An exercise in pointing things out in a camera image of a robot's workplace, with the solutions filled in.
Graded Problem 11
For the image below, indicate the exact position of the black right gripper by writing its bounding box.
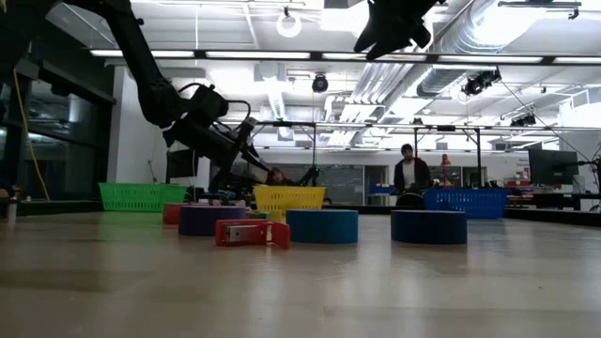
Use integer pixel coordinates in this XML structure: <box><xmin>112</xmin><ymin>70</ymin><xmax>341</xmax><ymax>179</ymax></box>
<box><xmin>353</xmin><ymin>0</ymin><xmax>446</xmax><ymax>61</ymax></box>

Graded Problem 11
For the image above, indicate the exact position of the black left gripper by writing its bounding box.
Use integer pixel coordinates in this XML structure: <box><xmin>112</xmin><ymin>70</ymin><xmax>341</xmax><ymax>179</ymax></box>
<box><xmin>162</xmin><ymin>115</ymin><xmax>272</xmax><ymax>192</ymax></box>

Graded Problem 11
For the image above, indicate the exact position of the purple tape roll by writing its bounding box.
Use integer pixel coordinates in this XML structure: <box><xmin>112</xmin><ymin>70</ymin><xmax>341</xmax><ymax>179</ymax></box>
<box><xmin>177</xmin><ymin>206</ymin><xmax>249</xmax><ymax>238</ymax></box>

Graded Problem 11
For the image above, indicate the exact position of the red mini stapler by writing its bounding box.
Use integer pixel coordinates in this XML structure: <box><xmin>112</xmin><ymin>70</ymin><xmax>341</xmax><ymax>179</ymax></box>
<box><xmin>215</xmin><ymin>219</ymin><xmax>292</xmax><ymax>251</ymax></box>
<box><xmin>162</xmin><ymin>202</ymin><xmax>190</xmax><ymax>226</ymax></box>

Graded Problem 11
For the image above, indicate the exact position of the light blue tape roll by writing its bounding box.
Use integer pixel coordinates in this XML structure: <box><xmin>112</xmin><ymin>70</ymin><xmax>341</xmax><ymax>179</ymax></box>
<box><xmin>285</xmin><ymin>208</ymin><xmax>360</xmax><ymax>246</ymax></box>

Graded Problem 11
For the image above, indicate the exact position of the dark blue tape roll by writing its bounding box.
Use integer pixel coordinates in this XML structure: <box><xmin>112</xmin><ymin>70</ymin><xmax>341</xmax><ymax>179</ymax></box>
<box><xmin>390</xmin><ymin>209</ymin><xmax>469</xmax><ymax>246</ymax></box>

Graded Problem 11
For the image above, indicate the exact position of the person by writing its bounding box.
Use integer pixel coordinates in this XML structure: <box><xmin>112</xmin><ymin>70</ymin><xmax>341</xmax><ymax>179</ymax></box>
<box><xmin>266</xmin><ymin>167</ymin><xmax>291</xmax><ymax>187</ymax></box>
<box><xmin>393</xmin><ymin>143</ymin><xmax>432</xmax><ymax>194</ymax></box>

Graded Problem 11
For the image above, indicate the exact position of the black computer monitor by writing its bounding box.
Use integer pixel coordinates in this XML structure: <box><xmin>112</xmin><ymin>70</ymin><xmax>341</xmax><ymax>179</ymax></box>
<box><xmin>165</xmin><ymin>148</ymin><xmax>201</xmax><ymax>185</ymax></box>
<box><xmin>527</xmin><ymin>147</ymin><xmax>580</xmax><ymax>186</ymax></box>

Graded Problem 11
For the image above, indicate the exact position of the yellow plastic basket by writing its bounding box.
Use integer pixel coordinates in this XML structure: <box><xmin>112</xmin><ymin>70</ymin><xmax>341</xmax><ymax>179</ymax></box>
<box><xmin>253</xmin><ymin>185</ymin><xmax>328</xmax><ymax>216</ymax></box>

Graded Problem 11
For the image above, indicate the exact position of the overhead light bar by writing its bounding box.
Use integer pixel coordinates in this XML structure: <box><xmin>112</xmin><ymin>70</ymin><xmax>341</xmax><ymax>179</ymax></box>
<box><xmin>88</xmin><ymin>48</ymin><xmax>601</xmax><ymax>66</ymax></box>

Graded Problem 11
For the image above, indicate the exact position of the green plastic basket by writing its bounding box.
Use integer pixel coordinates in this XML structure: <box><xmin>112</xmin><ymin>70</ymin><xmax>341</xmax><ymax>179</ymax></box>
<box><xmin>98</xmin><ymin>182</ymin><xmax>189</xmax><ymax>213</ymax></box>

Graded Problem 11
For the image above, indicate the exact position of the black spotlight cluster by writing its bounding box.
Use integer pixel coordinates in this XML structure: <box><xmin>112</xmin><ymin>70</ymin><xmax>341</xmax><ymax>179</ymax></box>
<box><xmin>509</xmin><ymin>113</ymin><xmax>538</xmax><ymax>128</ymax></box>
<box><xmin>461</xmin><ymin>68</ymin><xmax>502</xmax><ymax>98</ymax></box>

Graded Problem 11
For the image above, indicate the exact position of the round white ceiling lamp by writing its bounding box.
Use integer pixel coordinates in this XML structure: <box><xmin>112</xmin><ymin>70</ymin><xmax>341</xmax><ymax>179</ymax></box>
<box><xmin>275</xmin><ymin>6</ymin><xmax>303</xmax><ymax>39</ymax></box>

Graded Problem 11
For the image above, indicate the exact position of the red desk lamp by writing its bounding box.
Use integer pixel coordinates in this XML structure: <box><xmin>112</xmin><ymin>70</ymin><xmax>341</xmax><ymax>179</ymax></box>
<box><xmin>439</xmin><ymin>153</ymin><xmax>453</xmax><ymax>189</ymax></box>

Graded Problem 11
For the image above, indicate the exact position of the black office chair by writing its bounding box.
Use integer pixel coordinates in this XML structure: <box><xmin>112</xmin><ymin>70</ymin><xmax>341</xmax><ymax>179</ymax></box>
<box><xmin>395</xmin><ymin>191</ymin><xmax>426</xmax><ymax>210</ymax></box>

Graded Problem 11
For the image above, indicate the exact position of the blue plastic basket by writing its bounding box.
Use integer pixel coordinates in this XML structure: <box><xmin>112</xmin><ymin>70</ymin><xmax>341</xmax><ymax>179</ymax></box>
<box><xmin>422</xmin><ymin>188</ymin><xmax>509</xmax><ymax>220</ymax></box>

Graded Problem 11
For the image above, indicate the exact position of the small white cylinder stub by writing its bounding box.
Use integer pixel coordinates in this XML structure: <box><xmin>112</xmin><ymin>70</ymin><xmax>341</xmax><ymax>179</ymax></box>
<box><xmin>3</xmin><ymin>195</ymin><xmax>19</xmax><ymax>223</ymax></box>

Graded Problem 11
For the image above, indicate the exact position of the black station frame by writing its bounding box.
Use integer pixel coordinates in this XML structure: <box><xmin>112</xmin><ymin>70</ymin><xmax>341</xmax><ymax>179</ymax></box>
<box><xmin>244</xmin><ymin>120</ymin><xmax>318</xmax><ymax>189</ymax></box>
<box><xmin>411</xmin><ymin>124</ymin><xmax>483</xmax><ymax>189</ymax></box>

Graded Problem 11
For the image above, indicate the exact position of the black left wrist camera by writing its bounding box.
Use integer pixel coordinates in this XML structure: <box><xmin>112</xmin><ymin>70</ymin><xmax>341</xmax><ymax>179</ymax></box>
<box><xmin>186</xmin><ymin>83</ymin><xmax>231</xmax><ymax>124</ymax></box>

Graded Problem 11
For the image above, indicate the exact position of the black ceiling dome camera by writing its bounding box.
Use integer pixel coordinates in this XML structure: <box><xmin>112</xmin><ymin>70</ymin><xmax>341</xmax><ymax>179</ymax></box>
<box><xmin>311</xmin><ymin>72</ymin><xmax>330</xmax><ymax>94</ymax></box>

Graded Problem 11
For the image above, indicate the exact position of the black aluminium table frame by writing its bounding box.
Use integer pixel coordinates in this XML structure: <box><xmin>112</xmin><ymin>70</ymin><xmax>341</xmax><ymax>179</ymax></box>
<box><xmin>0</xmin><ymin>199</ymin><xmax>601</xmax><ymax>227</ymax></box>

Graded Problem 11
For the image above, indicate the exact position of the hanging yellow cable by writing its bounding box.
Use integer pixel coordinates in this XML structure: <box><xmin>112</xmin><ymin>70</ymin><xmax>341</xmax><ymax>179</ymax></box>
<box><xmin>12</xmin><ymin>69</ymin><xmax>52</xmax><ymax>203</ymax></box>

